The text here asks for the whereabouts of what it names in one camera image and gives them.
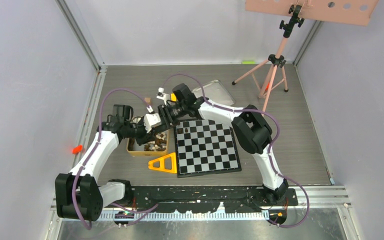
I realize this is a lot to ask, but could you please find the pink tripod music stand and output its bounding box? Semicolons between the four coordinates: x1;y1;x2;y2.
232;0;378;111

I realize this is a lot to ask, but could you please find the yellow triangular toy frame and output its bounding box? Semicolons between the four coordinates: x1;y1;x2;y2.
148;152;178;174

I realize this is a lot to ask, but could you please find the black white folding chessboard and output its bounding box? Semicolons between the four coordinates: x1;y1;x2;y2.
173;119;242;178

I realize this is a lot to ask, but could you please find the gold tin box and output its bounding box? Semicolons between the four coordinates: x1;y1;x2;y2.
126;130;170;157

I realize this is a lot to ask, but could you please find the small yellow block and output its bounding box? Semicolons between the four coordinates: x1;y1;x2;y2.
170;93;177;102

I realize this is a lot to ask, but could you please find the red orange block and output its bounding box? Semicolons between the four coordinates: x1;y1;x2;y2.
71;144;83;155

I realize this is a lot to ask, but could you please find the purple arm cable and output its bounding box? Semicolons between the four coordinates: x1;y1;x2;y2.
161;72;311;229
71;87;160;231

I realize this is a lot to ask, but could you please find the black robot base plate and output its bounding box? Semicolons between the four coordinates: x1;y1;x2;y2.
116;186;299;214

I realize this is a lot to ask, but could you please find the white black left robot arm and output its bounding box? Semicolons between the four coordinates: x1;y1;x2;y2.
55;104;161;222

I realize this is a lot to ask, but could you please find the tin lid with bears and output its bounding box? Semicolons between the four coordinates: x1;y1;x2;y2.
192;79;235;106

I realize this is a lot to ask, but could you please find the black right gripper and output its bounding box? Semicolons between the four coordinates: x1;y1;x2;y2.
154;102;187;136

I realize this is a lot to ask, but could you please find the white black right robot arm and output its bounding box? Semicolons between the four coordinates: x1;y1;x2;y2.
156;83;289;205

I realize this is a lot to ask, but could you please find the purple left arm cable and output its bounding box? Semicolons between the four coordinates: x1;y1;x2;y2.
71;87;160;231

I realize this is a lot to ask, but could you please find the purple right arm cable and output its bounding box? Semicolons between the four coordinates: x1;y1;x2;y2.
161;72;311;229

